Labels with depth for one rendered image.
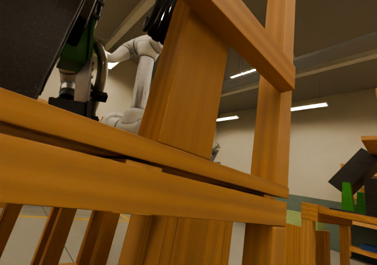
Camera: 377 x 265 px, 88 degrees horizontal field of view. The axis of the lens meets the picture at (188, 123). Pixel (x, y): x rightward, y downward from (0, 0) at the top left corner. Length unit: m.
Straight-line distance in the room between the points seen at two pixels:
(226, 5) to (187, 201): 0.42
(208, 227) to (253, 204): 0.90
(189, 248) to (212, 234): 0.18
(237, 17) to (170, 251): 1.20
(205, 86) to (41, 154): 0.32
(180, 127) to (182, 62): 0.13
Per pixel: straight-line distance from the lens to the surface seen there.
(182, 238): 1.36
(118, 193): 0.32
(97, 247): 1.37
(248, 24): 0.57
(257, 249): 0.70
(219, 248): 1.55
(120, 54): 1.47
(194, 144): 0.40
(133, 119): 1.23
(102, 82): 0.65
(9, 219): 1.13
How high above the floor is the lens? 0.82
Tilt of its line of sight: 18 degrees up
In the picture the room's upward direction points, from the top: 12 degrees clockwise
